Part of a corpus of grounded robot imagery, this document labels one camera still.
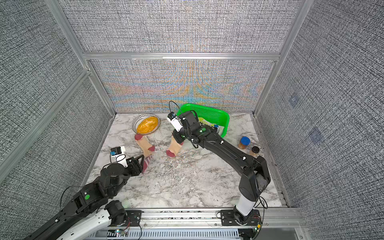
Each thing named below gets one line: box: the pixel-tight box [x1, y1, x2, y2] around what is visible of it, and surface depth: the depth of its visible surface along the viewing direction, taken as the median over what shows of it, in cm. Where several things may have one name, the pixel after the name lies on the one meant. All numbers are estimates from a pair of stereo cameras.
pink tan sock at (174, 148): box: [166, 135, 184, 158], surface depth 95 cm
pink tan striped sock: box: [134, 134, 156, 174], surface depth 103 cm
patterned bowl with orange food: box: [132, 114, 161, 135], surface depth 108 cm
